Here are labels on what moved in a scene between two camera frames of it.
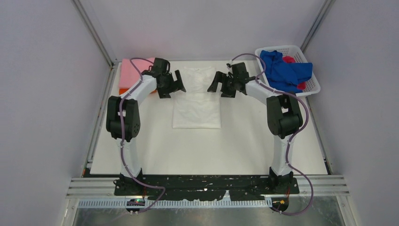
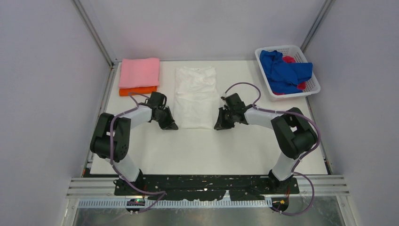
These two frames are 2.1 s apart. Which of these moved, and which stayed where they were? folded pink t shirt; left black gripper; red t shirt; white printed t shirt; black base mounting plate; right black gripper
Moved: left black gripper; right black gripper
Stayed: red t shirt; black base mounting plate; folded pink t shirt; white printed t shirt
